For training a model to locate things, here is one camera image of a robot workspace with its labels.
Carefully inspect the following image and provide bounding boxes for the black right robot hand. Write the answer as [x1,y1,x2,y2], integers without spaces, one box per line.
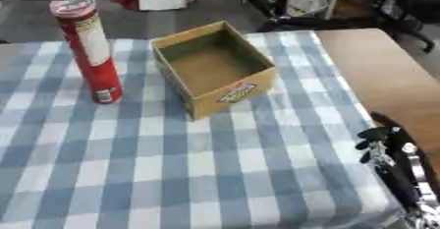
[354,110,440,212]

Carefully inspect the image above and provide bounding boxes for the tan cardboard box green inside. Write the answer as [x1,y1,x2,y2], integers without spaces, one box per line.
[149,20,279,122]

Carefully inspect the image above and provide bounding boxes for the red cylindrical canister bottle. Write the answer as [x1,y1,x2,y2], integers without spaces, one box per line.
[48,0,124,105]

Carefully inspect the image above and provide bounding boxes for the black office chair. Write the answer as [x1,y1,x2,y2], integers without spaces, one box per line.
[365,0,440,54]

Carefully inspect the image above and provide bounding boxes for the black tripod base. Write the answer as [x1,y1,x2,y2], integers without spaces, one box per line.
[241,0,380,33]

